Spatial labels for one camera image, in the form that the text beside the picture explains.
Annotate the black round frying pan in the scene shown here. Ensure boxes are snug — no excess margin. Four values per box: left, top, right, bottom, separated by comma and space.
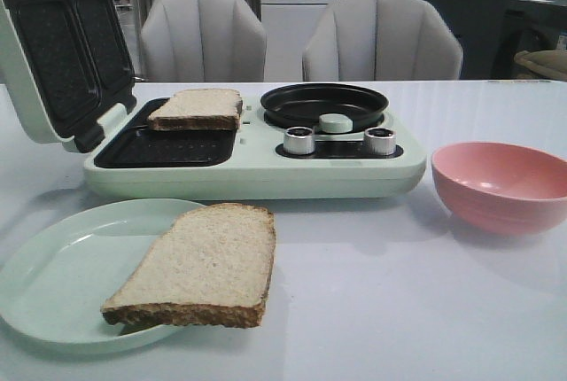
260, 82, 389, 132

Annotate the bread slice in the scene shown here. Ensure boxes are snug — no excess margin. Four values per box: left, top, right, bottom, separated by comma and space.
101, 203, 276, 329
147, 89, 243, 131

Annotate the right silver control knob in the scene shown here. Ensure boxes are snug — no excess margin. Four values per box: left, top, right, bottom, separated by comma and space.
363, 127, 397, 156

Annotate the grey upholstered chair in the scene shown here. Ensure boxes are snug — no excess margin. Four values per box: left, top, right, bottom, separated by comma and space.
140, 0, 267, 82
302, 0, 463, 82

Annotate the dark grey sideboard counter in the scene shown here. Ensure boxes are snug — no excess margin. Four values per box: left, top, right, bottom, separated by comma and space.
426, 0, 566, 80

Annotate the pink plastic bowl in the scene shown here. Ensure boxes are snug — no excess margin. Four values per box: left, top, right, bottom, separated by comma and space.
431, 142, 566, 235

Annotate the left silver control knob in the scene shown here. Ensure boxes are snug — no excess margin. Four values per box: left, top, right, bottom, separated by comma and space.
283, 126, 315, 155

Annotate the right grey upholstered chair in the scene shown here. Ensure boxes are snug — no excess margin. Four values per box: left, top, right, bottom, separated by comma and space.
302, 0, 463, 82

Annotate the silver control knob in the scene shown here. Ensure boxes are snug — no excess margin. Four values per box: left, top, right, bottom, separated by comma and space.
283, 126, 315, 155
363, 127, 397, 156

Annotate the left grey upholstered chair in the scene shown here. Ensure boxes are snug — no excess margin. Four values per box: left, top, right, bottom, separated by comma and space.
140, 0, 267, 82

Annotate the mint green round plate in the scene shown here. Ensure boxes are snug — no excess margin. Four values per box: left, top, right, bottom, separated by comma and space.
1, 198, 198, 354

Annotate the white drawer cabinet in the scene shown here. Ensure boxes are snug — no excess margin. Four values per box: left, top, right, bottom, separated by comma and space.
260, 0, 335, 82

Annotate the mint green sandwich maker lid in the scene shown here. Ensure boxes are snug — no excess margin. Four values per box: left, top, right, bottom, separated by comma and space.
1, 0, 136, 152

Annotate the mint green breakfast maker base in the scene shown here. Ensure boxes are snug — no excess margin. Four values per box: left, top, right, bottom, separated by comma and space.
84, 96, 427, 201

